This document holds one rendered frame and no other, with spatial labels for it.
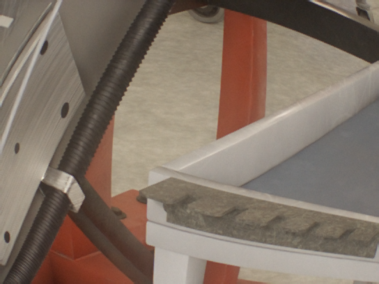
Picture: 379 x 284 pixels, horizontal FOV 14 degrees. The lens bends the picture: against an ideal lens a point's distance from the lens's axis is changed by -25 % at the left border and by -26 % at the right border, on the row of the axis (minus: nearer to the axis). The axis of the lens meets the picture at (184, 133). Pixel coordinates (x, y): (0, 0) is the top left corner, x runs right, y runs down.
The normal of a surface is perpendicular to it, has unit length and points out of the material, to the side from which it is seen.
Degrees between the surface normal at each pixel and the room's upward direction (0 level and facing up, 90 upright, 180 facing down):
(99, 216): 90
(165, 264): 90
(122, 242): 90
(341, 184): 0
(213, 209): 0
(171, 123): 0
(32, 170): 90
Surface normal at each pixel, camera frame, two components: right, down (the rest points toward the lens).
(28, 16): 0.85, 0.23
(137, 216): 0.08, -0.94
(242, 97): -0.52, 0.23
